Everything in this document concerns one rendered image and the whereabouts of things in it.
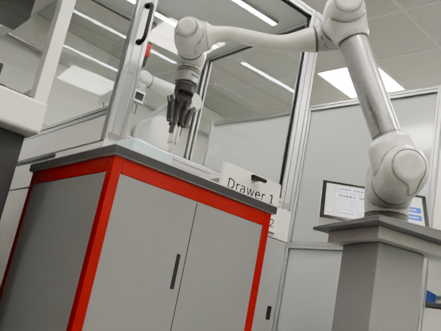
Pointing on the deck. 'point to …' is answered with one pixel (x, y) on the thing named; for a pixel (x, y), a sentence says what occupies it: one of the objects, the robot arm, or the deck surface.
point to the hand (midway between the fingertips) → (174, 134)
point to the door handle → (146, 23)
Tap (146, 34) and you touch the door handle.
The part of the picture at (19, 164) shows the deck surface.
